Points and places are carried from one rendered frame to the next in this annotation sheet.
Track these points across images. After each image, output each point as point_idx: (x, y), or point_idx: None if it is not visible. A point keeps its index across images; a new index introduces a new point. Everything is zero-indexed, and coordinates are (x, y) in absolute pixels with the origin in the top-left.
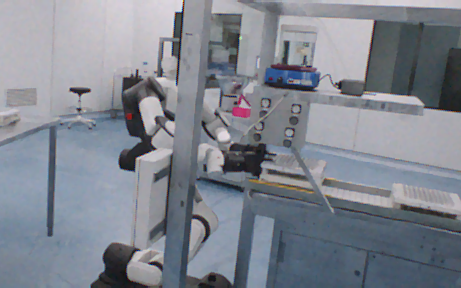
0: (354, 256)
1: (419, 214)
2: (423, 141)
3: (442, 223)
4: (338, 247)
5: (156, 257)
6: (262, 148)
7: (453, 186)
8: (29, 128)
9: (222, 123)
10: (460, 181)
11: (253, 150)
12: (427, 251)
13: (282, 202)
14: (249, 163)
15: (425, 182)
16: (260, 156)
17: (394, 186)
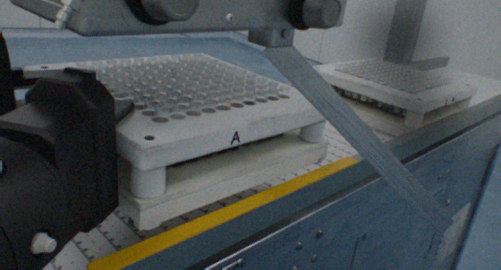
0: (340, 260)
1: (454, 121)
2: None
3: (467, 122)
4: (319, 265)
5: None
6: (9, 63)
7: (43, 46)
8: None
9: None
10: (42, 39)
11: (49, 92)
12: (441, 181)
13: (243, 265)
14: (74, 184)
15: (12, 49)
16: (113, 115)
17: (335, 74)
